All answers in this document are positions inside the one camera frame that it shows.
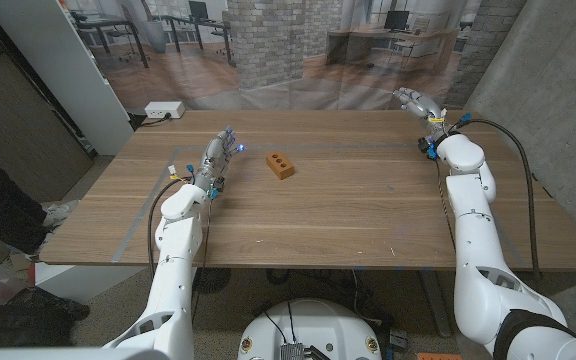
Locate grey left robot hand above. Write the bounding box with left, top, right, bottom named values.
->
left=192, top=127, right=246, bottom=199

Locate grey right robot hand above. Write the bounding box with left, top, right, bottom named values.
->
left=392, top=87, right=449, bottom=137

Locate orange wooden block with holes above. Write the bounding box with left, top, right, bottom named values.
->
left=265, top=151, right=296, bottom=181

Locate white power strip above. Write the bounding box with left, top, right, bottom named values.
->
left=144, top=101, right=186, bottom=120

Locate round black floor fan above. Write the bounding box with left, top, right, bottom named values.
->
left=193, top=268, right=233, bottom=295

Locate printed office backdrop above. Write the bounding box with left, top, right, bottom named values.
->
left=60, top=0, right=527, bottom=111

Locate white sneaker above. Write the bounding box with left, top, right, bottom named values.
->
left=42, top=199, right=80, bottom=231

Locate white board panel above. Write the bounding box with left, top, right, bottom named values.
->
left=0, top=0, right=134, bottom=156

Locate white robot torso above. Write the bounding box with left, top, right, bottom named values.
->
left=237, top=298, right=383, bottom=360

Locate black bag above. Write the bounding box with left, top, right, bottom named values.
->
left=0, top=287, right=91, bottom=349

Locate black power strip cable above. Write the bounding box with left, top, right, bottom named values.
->
left=128, top=112, right=172, bottom=129

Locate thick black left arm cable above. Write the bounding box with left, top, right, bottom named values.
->
left=146, top=178, right=189, bottom=274

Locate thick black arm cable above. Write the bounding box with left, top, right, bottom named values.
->
left=146, top=178, right=189, bottom=274
left=447, top=118, right=542, bottom=279

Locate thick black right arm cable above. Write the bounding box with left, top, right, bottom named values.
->
left=447, top=118, right=542, bottom=279

